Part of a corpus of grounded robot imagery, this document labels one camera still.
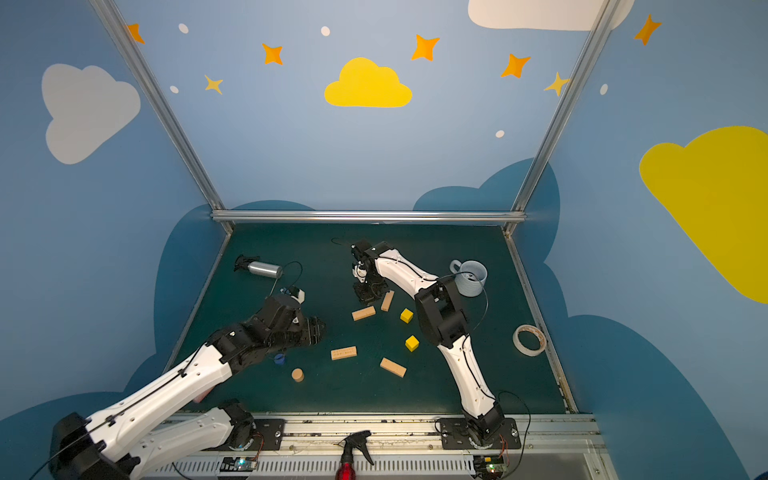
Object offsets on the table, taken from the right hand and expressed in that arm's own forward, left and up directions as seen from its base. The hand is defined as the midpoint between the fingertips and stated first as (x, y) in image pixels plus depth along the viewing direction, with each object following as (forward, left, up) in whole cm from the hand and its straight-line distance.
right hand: (368, 299), depth 96 cm
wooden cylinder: (-25, +17, -1) cm, 30 cm away
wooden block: (-4, +1, -2) cm, 5 cm away
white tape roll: (-14, -50, -4) cm, 52 cm away
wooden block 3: (-17, +6, -3) cm, 18 cm away
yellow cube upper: (-4, -13, -3) cm, 14 cm away
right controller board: (-43, -34, -5) cm, 55 cm away
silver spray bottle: (+12, +43, +1) cm, 44 cm away
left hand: (-16, +10, +11) cm, 22 cm away
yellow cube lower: (-14, -15, -2) cm, 20 cm away
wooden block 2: (+1, -6, -2) cm, 7 cm away
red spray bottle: (-45, 0, 0) cm, 45 cm away
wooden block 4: (-20, -9, -3) cm, 23 cm away
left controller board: (-46, +27, -3) cm, 53 cm away
